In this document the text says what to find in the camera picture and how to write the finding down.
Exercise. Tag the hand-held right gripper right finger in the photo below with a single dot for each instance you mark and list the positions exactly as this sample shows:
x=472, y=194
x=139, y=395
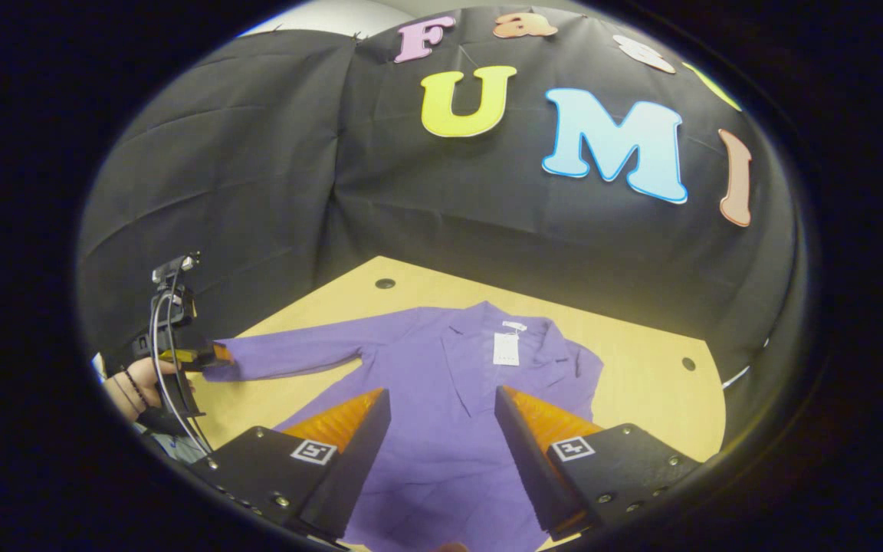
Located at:
x=533, y=468

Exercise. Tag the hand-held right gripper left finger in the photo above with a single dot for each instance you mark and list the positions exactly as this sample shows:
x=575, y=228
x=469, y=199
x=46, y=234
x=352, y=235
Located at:
x=349, y=468

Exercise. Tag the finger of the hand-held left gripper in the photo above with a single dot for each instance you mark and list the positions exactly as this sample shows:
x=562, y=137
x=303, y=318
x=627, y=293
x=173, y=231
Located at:
x=196, y=356

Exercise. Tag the purple shirt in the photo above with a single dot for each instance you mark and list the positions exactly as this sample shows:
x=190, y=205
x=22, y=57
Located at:
x=441, y=429

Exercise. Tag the white paper garment tag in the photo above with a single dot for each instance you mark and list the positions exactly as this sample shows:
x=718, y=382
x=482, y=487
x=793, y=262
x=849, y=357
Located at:
x=506, y=349

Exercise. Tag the black backdrop cloth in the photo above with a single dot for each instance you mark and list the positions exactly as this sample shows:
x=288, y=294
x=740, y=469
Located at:
x=296, y=176

